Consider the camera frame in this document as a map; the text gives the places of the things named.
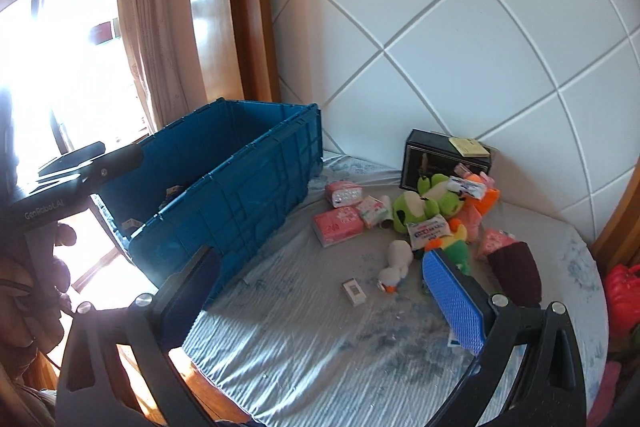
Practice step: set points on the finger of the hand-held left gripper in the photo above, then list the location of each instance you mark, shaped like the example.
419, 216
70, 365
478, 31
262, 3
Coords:
80, 154
117, 162

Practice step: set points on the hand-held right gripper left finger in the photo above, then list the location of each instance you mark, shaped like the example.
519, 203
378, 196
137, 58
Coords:
192, 302

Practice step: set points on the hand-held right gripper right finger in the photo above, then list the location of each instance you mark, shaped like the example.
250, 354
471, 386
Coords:
455, 307

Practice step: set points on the small white barcode box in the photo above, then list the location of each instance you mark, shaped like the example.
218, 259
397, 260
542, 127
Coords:
354, 291

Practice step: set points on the blue plastic crate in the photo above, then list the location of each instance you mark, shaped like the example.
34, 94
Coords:
240, 187

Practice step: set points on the person's left hand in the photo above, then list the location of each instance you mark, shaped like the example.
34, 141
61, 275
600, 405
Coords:
62, 269

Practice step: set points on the green hooded duck plush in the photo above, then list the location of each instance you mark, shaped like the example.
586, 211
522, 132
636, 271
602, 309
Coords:
460, 252

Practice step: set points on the maroon cloth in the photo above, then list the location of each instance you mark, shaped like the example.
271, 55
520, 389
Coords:
517, 274

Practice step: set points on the white duck plush toy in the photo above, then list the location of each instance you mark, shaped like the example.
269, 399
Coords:
397, 264

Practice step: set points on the pink patterned tissue pack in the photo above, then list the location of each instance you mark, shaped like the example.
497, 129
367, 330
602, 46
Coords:
495, 243

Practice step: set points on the white wet wipes packet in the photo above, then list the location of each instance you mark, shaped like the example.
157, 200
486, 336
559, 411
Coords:
427, 231

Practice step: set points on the orange plush toy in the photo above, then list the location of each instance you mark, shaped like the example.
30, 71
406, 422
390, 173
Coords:
482, 204

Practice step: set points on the green plush toy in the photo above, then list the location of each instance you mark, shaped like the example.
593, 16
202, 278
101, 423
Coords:
415, 207

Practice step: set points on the white toothpaste tube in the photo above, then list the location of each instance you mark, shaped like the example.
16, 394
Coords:
465, 187

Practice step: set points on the pink green tissue pack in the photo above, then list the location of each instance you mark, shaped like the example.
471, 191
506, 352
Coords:
372, 211

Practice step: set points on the beige curtain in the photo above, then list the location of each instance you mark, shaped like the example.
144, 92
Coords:
155, 22

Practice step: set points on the black gift box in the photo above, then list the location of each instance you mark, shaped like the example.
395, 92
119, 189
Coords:
425, 157

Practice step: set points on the yellow sticky note pad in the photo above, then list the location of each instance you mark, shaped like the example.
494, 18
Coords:
467, 146

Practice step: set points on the red plastic handbag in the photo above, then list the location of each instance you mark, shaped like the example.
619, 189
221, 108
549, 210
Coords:
622, 297

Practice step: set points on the pink cushion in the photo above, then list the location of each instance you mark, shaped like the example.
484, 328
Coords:
605, 392

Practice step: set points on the white padded headboard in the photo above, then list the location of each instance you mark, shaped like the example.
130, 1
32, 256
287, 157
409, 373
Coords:
450, 32

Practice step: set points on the wooden headboard frame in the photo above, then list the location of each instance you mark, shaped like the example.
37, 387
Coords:
230, 7

